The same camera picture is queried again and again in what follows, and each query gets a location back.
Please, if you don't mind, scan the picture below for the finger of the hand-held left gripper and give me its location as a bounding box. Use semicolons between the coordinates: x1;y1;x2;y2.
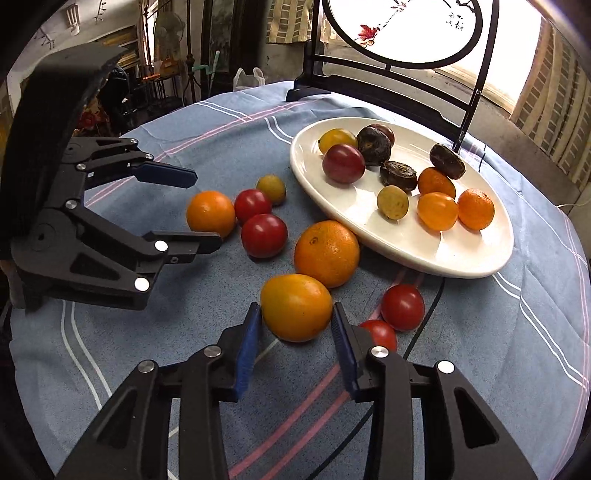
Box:
65;136;198;188
51;203;223;311

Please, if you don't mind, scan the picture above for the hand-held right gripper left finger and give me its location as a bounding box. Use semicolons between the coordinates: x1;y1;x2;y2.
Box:
55;302;263;480

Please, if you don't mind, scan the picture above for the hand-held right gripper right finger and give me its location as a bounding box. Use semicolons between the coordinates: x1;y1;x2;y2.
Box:
331;302;539;480

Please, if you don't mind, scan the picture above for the orange tangerine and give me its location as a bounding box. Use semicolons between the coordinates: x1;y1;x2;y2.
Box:
186;191;236;239
457;188;496;230
417;192;459;232
417;167;457;199

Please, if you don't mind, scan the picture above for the yellow-orange citrus fruit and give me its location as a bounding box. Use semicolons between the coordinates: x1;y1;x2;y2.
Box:
260;274;334;343
318;128;359;155

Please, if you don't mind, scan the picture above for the white ceramic plate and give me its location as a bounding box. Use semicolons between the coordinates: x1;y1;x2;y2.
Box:
289;117;515;279

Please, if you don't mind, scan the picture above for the small yellow kumquat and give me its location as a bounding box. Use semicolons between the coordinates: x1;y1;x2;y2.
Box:
376;185;410;220
256;174;287;206

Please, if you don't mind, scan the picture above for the dark red tomato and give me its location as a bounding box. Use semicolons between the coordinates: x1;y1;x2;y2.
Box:
367;124;396;147
322;143;366;184

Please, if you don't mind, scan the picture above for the brown water chestnut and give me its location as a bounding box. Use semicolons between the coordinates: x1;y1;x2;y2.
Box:
356;127;393;167
379;161;419;195
429;143;466;181

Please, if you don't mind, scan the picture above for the red cherry tomato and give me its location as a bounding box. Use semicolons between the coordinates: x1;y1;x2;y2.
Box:
234;189;273;225
359;319;398;352
381;284;426;332
240;213;289;259

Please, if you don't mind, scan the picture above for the large orange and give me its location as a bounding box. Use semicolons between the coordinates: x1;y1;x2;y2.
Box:
294;220;361;289

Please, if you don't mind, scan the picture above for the white plastic bag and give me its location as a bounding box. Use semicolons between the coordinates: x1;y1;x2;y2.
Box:
232;67;267;90

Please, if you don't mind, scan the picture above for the blue striped tablecloth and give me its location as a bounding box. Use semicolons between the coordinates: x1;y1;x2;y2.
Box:
9;80;591;480

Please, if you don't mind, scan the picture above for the standing fan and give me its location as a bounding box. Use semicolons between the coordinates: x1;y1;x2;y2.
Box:
154;10;186;49

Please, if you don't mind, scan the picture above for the checked beige curtain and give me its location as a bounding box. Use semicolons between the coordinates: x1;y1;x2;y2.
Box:
508;25;591;153
265;0;320;45

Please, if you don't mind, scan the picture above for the black-framed bird painting screen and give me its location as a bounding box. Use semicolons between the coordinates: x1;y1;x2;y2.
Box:
285;0;502;153

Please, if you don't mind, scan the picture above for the bright window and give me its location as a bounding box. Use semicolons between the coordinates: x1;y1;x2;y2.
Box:
434;9;555;114

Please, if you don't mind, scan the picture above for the black cable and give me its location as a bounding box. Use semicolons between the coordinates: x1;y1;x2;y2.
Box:
401;276;448;361

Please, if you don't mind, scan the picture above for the dark framed wall picture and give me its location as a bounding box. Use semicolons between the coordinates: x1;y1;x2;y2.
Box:
199;0;269;77

